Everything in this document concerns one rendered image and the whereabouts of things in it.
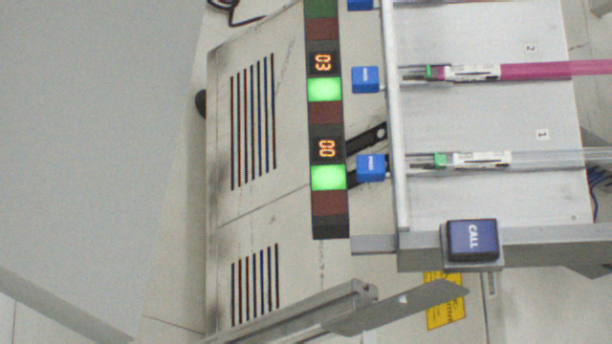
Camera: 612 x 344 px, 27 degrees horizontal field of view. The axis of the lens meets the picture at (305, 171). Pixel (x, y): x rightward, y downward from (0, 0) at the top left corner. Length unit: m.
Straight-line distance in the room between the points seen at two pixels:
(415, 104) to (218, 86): 0.83
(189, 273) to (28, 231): 0.99
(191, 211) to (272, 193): 0.23
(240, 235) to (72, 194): 0.84
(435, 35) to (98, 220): 0.46
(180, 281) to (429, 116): 0.81
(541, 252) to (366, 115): 0.61
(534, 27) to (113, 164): 0.51
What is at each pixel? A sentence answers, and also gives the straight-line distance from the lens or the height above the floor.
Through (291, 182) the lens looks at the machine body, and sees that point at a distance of 1.97.
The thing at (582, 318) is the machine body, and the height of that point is 0.62.
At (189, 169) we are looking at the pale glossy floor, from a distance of 2.21.
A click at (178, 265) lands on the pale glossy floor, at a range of 2.11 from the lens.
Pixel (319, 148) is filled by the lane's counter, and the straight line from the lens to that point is 1.39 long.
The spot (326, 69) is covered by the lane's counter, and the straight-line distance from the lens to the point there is 1.44.
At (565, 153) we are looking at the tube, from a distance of 1.38.
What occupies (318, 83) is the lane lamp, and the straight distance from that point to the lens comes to 1.43.
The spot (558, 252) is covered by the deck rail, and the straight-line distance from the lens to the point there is 1.36.
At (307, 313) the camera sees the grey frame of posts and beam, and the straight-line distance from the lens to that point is 1.42.
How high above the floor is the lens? 1.47
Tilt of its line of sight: 37 degrees down
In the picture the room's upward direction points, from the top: 64 degrees clockwise
